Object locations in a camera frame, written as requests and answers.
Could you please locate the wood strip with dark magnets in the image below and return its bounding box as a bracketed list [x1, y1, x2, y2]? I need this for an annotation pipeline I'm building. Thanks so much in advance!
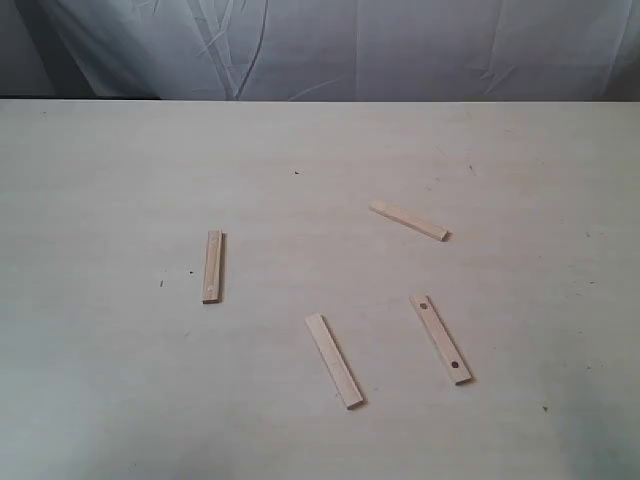
[410, 294, 473, 386]

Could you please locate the white backdrop cloth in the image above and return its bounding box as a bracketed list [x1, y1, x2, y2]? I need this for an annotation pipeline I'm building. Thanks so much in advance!
[1, 1, 639, 102]

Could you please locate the plain wood strip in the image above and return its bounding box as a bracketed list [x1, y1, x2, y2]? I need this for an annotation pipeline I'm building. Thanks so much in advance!
[305, 313, 365, 410]
[369, 201, 449, 242]

